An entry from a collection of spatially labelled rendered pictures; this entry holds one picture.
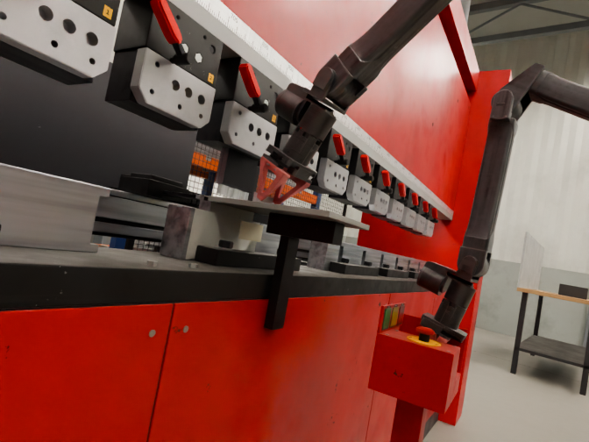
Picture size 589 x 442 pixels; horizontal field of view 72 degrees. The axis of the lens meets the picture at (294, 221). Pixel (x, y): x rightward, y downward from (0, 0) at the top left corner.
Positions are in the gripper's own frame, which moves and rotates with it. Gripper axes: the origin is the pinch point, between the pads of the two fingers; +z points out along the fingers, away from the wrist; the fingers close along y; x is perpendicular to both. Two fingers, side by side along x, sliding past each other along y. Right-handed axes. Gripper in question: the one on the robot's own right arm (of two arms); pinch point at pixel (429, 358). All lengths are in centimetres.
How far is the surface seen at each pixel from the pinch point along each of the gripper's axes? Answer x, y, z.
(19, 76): 57, 99, -22
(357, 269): -18.7, 31.6, -8.6
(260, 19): 43, 50, -52
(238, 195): 34, 45, -18
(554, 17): -674, 119, -477
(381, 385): 15.1, 4.6, 6.8
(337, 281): 8.9, 25.5, -7.3
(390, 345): 15.1, 6.4, -1.6
